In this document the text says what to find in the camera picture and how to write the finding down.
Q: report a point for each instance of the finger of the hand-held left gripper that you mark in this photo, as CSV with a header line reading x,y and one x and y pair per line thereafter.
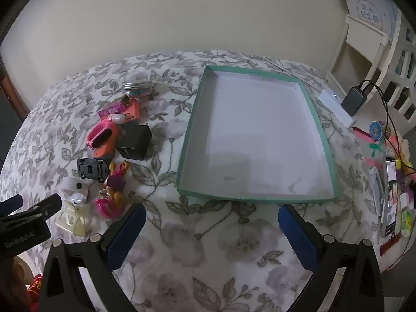
x,y
45,206
11,204

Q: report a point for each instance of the small brown harmonica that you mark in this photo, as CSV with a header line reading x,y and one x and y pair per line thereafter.
x,y
125,98

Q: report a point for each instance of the small green box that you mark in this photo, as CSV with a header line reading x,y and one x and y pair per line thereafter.
x,y
406,224

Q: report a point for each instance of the black power adapter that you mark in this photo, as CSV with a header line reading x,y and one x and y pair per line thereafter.
x,y
352,100

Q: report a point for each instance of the teal cardboard box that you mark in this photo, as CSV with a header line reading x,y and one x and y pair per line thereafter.
x,y
260,130

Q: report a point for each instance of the smartphone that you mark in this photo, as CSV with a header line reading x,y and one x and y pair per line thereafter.
x,y
390,201

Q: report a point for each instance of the white power strip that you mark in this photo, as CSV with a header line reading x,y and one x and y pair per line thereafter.
x,y
331,104

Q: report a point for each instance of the red patterned cloth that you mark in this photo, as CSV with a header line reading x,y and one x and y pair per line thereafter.
x,y
35,294

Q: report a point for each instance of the white shelf unit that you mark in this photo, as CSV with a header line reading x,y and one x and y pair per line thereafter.
x,y
360,35

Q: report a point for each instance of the magenta case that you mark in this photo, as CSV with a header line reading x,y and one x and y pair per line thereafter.
x,y
110,109

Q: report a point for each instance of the white and red ball toy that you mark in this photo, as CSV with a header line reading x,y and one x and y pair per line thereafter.
x,y
117,118

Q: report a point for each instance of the white curved railing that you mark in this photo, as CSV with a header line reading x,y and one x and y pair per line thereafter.
x,y
403,71

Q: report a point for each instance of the white nail clipper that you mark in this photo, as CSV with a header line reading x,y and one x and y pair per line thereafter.
x,y
376,188

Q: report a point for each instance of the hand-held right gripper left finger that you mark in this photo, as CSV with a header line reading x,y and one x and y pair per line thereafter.
x,y
126,234

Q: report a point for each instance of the purple and yellow toy figure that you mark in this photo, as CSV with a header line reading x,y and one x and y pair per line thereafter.
x,y
115,182

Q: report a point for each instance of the black toy car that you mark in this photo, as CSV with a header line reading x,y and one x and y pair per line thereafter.
x,y
92,169

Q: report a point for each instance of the small pink toy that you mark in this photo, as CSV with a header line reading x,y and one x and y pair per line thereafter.
x,y
105,208

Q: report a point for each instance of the black charger cube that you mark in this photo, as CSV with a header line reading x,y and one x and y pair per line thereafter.
x,y
135,141

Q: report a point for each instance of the red serrated strip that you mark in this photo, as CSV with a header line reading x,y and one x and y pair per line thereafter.
x,y
390,245

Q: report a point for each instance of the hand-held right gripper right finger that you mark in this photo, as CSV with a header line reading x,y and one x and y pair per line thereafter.
x,y
299,240

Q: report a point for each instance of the white printed board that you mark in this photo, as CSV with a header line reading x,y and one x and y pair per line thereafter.
x,y
370,13

